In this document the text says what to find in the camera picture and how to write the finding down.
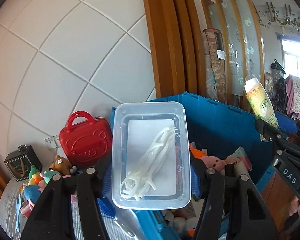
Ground black gift box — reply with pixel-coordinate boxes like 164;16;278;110
4;145;43;182

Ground green rainbow plush toy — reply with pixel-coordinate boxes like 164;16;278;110
27;165;44;186

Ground brown bear plush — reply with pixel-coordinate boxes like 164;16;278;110
49;155;72;176

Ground white duck plush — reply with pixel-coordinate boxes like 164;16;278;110
165;211;201;240

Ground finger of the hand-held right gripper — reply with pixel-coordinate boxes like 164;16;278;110
275;111;300;150
255;119;300;163

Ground pink plush toy teal top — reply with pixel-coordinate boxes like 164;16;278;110
41;170;56;188

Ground ceiling vine garland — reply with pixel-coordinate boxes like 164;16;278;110
256;1;300;29

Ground blue plush toy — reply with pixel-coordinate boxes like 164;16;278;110
24;185;42;203

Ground yellow green snack packet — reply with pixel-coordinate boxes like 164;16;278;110
243;77;278;141

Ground curved wooden wall frame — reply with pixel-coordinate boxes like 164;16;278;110
140;0;208;100

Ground frosted glass wooden partition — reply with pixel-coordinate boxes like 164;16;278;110
195;0;266;98

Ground rolled patterned carpet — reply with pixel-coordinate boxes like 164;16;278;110
202;28;228;103

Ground blue plastic storage crate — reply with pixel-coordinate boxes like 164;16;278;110
111;92;288;240

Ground hanging black bag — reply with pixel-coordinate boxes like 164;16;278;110
266;59;288;113

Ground person's right hand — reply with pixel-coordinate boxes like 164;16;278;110
291;197;300;217

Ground pink wrapped packet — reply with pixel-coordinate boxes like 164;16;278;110
20;201;34;218

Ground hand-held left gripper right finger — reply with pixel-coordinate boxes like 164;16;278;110
190;155;273;240

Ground pile of colourful plush toys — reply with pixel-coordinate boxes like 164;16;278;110
0;180;145;240

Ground pink green snack packet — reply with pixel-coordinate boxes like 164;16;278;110
225;147;252;172

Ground hanging pink garment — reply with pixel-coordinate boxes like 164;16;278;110
285;77;294;115

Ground light blue plastic fork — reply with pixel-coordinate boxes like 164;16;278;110
15;194;22;233

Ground bright window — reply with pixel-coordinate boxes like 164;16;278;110
281;39;300;82

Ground red bear suitcase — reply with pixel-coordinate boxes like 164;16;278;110
59;111;113;168

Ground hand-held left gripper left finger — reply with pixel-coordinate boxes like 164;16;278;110
20;152;113;240

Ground pink pig plush orange dress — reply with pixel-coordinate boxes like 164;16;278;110
190;147;227;173

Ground clear plastic container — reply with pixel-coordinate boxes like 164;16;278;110
111;102;192;209

